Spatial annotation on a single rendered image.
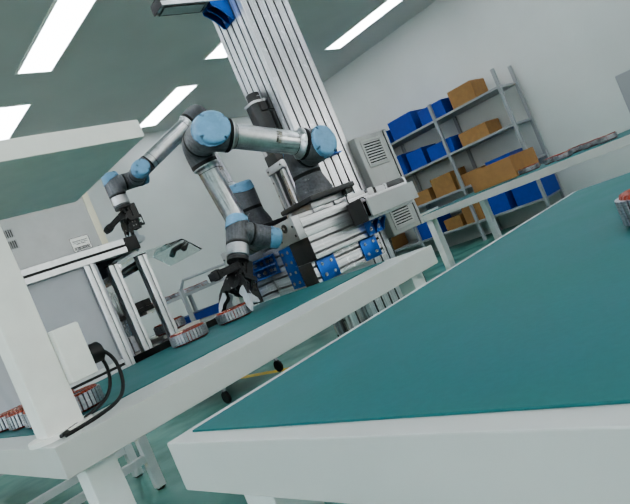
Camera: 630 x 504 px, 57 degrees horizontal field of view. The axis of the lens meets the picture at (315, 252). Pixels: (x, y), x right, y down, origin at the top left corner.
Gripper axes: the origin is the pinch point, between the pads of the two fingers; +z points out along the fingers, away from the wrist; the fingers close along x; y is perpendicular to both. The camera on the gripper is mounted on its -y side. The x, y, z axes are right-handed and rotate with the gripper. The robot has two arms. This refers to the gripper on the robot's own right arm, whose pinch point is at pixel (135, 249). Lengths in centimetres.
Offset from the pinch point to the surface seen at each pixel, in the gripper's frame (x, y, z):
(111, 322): -74, -42, 26
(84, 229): -59, -34, -5
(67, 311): -74, -52, 19
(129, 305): -71, -34, 24
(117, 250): -73, -31, 7
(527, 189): 184, 561, 72
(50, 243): -61, -46, -3
